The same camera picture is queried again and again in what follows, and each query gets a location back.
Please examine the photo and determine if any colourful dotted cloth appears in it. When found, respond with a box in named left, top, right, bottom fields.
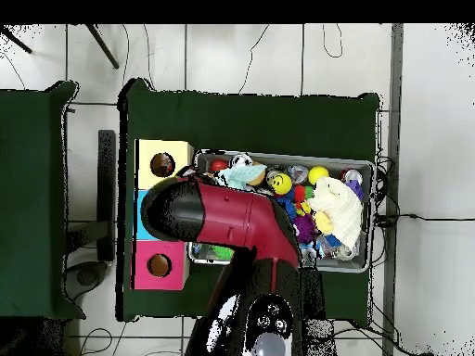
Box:
left=151, top=154, right=174, bottom=177

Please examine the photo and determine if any cream muslin cloth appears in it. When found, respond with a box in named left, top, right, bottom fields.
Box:
left=306, top=175, right=364, bottom=249

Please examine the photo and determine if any wooden box with three holes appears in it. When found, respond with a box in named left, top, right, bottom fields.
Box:
left=131, top=138, right=195, bottom=291

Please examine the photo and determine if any light blue muslin cloth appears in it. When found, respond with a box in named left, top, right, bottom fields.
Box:
left=215, top=162, right=267, bottom=191

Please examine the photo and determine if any green spiky rubber ball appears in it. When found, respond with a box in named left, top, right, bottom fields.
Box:
left=201, top=244, right=236, bottom=261

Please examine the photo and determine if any dark green table cloth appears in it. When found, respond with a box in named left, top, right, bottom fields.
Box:
left=0, top=81, right=86, bottom=321
left=116, top=78, right=381, bottom=329

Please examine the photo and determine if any yellow smiley face ball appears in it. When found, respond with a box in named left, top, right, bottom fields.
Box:
left=269, top=172, right=293, bottom=197

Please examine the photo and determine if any blue spiky rubber ball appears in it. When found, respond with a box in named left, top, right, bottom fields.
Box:
left=276, top=196, right=299, bottom=223

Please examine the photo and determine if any purple monster toy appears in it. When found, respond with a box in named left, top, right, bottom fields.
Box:
left=293, top=213, right=318, bottom=244

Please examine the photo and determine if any plain yellow ball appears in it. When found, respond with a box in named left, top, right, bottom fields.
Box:
left=307, top=165, right=330, bottom=185

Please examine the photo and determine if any black tripod leg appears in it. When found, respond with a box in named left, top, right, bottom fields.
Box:
left=83, top=23, right=121, bottom=70
left=0, top=25, right=33, bottom=56

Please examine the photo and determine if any shallow wire mesh bin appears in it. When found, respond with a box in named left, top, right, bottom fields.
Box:
left=186, top=148, right=376, bottom=274

